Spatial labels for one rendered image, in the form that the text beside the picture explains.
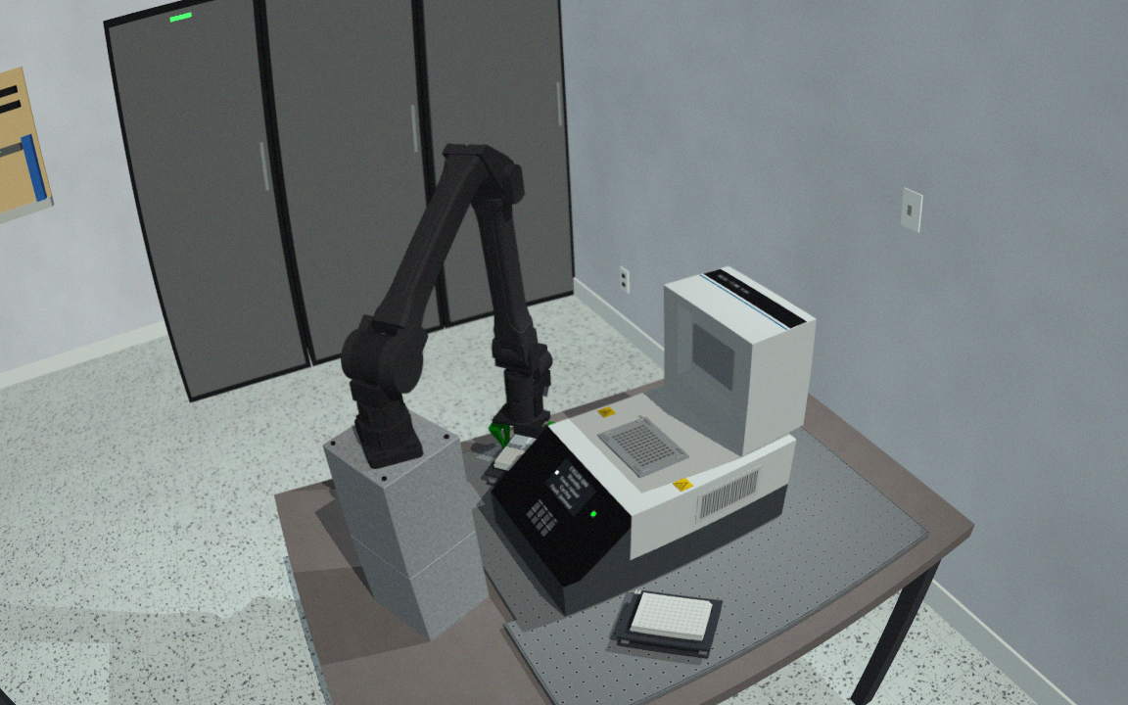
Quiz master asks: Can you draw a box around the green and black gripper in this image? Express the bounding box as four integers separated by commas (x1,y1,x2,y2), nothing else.
490,393,550,448

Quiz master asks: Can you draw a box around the white well pcr plate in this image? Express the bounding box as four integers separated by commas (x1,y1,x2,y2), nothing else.
631,592,713,641

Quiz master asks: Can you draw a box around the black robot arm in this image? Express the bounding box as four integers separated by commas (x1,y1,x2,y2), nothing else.
341,143,552,469

